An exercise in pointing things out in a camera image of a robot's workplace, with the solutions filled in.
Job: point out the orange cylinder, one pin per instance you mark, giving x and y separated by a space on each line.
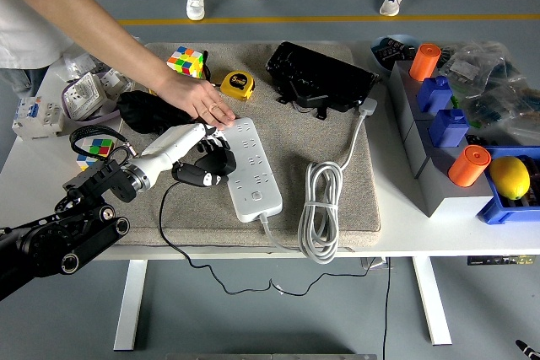
468 166
425 60

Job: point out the light blue bowl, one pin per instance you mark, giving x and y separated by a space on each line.
381 66

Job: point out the blue storage bin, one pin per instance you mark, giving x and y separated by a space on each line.
495 212

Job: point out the black plug adapter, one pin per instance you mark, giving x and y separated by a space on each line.
221 162

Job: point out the black ribbed device case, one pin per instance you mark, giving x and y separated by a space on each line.
320 73

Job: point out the black table control panel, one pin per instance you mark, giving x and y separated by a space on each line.
498 259

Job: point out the dark circuit boards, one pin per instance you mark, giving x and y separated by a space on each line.
394 49

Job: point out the yellow lemon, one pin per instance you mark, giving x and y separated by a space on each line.
510 176

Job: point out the white table leg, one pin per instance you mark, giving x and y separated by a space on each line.
432 301
131 305

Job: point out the white circuit breaker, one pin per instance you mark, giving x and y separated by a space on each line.
36 119

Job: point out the yellow tape measure round label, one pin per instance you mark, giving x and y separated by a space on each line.
237 84

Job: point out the white power strip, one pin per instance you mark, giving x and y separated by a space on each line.
249 145

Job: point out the blue plastic block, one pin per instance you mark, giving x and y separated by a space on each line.
434 94
449 128

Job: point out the person's right hand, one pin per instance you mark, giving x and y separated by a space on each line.
198 96

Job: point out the clear bag of components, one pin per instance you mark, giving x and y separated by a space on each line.
506 111
476 65

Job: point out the person's right forearm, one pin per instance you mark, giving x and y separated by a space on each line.
118 46

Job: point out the large Rubik's cube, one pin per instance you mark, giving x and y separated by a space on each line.
183 58

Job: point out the lavender bowl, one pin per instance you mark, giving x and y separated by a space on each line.
105 116

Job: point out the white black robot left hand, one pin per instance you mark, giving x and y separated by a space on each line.
169 147

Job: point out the white wall socket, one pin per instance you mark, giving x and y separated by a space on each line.
84 96
114 82

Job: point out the grey-brown mat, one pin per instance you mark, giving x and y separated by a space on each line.
287 145

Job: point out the grey block holder box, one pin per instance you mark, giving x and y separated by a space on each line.
443 195

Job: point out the small Rubik's cube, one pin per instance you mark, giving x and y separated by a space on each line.
99 148

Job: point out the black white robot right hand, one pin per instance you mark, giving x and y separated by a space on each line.
529 351

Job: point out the black cloth bag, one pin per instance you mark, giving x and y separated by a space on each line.
139 111

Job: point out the clear bag of parts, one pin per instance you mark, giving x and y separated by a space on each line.
82 65

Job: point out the green plastic part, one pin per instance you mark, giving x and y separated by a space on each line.
455 102

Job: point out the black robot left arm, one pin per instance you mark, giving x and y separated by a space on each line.
50 242

